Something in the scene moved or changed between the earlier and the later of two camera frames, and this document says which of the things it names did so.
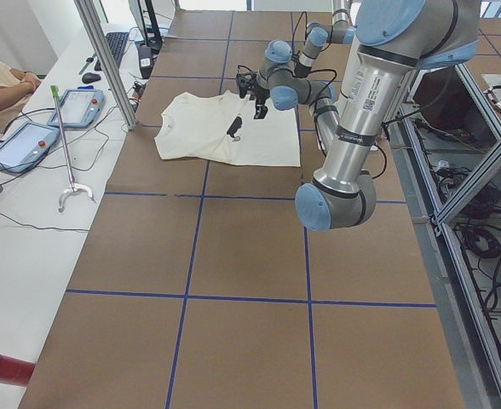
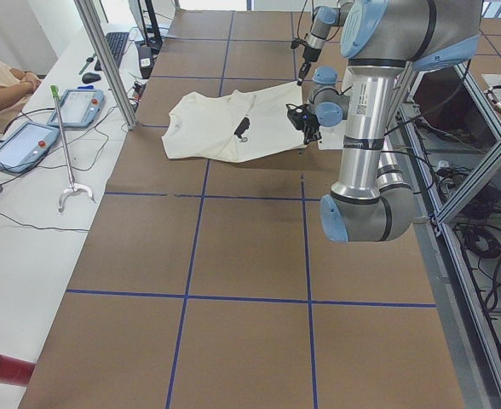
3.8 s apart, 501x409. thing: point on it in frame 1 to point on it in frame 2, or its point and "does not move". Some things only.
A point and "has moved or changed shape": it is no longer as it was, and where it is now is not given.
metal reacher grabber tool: (73, 187) does not move
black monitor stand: (153, 43) does not move
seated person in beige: (2, 92) does not move
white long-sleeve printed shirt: (221, 129) has moved or changed shape
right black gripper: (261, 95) to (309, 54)
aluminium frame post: (94, 21) does not move
